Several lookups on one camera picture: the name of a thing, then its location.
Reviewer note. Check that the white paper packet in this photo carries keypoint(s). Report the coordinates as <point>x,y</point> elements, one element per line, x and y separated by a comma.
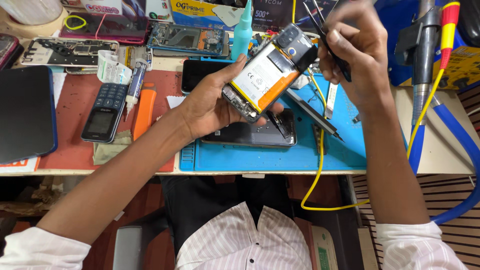
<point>110,69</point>

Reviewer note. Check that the orange and white paper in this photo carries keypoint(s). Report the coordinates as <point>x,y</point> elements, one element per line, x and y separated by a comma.
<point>18,165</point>

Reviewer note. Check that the yellow product box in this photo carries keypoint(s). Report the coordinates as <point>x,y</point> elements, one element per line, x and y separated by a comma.
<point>198,13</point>

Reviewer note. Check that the black trousers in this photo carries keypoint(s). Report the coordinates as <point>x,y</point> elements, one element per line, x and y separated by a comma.
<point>202,202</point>

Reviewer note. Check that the red and yellow probe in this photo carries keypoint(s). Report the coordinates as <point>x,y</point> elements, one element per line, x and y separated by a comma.
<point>448,33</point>

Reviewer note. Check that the beige tape roll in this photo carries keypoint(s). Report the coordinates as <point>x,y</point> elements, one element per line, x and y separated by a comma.
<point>30,15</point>

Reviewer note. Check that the blue silicone repair mat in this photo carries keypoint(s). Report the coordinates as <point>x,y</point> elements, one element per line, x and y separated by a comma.
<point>262,159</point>

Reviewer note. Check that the blue disassembled phone frame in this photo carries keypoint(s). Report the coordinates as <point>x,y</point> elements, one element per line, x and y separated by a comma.
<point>183,39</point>

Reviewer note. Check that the red cased phone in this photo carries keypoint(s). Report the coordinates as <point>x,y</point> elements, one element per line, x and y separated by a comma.
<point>8,48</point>

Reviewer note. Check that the black smartphone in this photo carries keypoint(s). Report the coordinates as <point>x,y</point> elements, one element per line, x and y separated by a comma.
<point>198,73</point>

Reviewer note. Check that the black tweezers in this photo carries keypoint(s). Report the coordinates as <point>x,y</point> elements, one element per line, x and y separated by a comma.
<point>318,22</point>

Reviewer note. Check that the black tablet in blue case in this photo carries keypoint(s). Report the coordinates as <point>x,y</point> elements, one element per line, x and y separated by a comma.
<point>24,116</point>

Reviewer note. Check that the smartphone with battery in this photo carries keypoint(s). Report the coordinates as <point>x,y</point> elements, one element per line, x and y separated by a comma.
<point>262,77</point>

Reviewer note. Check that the glue syringe tube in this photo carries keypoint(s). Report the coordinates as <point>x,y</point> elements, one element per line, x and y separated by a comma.
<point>135,82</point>

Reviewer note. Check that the white flat strip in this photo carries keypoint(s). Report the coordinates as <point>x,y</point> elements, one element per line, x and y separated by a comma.
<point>331,99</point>

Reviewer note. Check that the white paper scrap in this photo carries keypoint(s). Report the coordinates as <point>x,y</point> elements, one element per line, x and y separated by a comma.
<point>175,101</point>

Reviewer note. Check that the teal squeeze bottle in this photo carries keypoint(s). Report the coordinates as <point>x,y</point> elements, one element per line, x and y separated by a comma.
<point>242,37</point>

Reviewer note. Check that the white product box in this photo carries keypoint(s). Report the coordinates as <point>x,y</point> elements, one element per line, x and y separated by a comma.
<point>101,6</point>

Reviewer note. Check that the black product box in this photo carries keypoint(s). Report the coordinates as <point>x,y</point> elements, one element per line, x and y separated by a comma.
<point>273,13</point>

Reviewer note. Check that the black screwdriver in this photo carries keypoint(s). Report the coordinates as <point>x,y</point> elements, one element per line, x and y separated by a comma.
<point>311,112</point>

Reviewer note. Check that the red work mat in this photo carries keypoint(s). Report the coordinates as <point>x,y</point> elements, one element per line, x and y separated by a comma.
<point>71,150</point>

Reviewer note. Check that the orange utility knife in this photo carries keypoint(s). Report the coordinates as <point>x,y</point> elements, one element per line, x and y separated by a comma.
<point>144,112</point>

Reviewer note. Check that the brown cardboard box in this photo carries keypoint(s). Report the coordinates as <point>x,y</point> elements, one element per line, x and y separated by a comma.
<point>322,247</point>

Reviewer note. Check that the white disassembled phone frame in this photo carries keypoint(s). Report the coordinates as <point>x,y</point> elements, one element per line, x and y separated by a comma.
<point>67,52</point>

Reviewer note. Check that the white striped shirt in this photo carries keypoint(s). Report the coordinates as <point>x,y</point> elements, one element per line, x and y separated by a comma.
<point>240,243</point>

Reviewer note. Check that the grey chair part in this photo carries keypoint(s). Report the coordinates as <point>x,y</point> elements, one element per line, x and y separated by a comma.
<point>127,249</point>

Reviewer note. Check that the person's right hand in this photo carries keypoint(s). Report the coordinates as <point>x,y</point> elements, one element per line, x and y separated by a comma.
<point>369,56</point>

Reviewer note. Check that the green cleaning cloth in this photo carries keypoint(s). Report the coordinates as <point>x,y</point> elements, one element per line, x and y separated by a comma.
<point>107,150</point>

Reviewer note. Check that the yellow-green rubber band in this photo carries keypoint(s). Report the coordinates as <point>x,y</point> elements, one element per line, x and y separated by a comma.
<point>66,23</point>

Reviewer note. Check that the person's left hand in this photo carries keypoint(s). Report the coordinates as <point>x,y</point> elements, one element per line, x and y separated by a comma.
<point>204,108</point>

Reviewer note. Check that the blue soldering station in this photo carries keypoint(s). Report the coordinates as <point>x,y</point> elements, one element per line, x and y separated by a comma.
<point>465,60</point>

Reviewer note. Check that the maroon smartphone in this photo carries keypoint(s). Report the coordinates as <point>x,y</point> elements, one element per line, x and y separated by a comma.
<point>112,28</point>

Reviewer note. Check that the small brown phone part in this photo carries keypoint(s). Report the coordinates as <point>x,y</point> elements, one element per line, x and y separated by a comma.
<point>318,137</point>

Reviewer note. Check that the dark blue keypad phone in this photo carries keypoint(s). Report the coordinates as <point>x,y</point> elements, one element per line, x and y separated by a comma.
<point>103,116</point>

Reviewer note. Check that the black phone back cover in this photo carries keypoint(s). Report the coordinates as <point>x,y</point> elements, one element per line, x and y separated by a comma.
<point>243,135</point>

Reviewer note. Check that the brown slatted panel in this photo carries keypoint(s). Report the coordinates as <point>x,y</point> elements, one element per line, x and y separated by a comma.
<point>453,240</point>

